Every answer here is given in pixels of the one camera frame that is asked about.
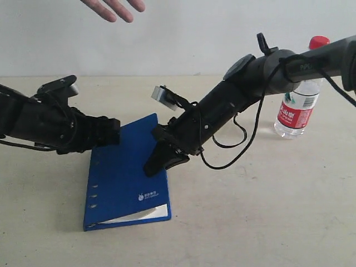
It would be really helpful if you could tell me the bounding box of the clear plastic water bottle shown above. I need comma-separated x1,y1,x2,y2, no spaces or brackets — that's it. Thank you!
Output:
274,35,331,140

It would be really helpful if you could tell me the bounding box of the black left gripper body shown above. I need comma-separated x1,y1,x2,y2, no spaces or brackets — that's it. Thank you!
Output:
56,107,96,155

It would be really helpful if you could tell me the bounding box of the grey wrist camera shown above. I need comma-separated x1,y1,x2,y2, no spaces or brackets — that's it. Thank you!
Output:
36,75,78,104
151,85,179,111

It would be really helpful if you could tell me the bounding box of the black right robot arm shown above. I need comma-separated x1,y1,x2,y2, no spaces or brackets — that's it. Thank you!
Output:
144,33,355,177

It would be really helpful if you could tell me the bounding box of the blue ring binder notebook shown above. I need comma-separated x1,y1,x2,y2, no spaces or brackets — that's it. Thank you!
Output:
83,113,172,231

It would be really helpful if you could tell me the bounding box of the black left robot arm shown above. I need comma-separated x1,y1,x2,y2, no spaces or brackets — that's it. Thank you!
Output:
1,80,120,155

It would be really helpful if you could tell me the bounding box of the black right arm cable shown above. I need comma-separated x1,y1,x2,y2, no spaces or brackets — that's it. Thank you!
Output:
166,32,356,170

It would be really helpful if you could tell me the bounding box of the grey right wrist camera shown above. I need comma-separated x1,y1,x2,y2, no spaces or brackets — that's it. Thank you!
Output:
151,85,179,111

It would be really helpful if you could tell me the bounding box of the person's open hand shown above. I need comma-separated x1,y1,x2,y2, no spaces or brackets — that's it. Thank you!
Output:
81,0,134,23

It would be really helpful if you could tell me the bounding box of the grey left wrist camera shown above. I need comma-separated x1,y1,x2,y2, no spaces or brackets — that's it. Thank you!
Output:
36,75,78,104

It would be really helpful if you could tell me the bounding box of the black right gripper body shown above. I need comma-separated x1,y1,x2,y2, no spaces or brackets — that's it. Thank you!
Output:
151,102,236,159

